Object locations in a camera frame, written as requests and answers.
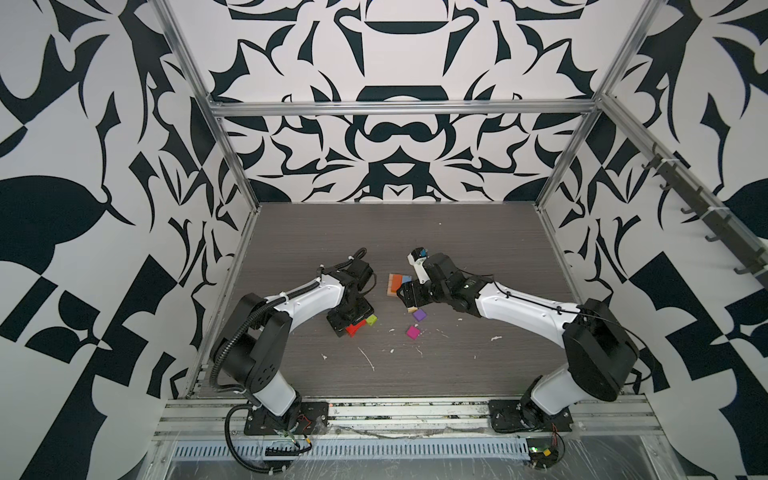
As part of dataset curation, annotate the red arch wood block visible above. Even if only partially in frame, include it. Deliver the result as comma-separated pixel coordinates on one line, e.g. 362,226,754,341
345,320,367,337

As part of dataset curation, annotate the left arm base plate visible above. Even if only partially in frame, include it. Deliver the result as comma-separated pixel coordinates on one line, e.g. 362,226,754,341
244,401,330,436

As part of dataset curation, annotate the aluminium cage frame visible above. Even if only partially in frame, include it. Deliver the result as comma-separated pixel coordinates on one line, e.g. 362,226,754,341
149,0,768,397

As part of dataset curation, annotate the orange wood block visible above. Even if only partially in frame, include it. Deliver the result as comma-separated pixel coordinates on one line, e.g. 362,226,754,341
388,274,403,291

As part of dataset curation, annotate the green lit controller board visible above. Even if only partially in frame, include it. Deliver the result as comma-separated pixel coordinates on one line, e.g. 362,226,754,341
526,436,565,471

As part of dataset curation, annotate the magenta wood block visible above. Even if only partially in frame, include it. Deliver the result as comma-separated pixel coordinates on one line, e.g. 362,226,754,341
406,326,421,339

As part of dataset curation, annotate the grey wall hook rack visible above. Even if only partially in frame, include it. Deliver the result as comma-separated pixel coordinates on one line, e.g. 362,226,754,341
640,143,767,286

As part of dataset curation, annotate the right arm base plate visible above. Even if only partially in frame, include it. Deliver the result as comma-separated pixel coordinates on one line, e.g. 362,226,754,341
488,400,573,434

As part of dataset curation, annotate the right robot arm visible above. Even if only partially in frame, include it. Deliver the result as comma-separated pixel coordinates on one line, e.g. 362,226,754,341
397,247,640,430

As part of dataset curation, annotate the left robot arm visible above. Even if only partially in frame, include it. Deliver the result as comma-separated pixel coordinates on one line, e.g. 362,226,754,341
206,247,376,425

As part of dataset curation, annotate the white slotted cable duct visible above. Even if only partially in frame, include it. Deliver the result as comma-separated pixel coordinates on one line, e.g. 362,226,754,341
170,436,532,463

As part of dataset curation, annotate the black corrugated cable hose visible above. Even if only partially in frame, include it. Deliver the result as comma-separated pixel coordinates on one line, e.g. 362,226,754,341
224,404,301,475

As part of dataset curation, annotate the purple wood cube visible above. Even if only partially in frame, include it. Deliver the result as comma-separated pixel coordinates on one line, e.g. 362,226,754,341
412,309,427,322

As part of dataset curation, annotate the aluminium mounting rail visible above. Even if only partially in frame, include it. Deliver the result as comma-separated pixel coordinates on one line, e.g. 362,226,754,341
151,395,663,440

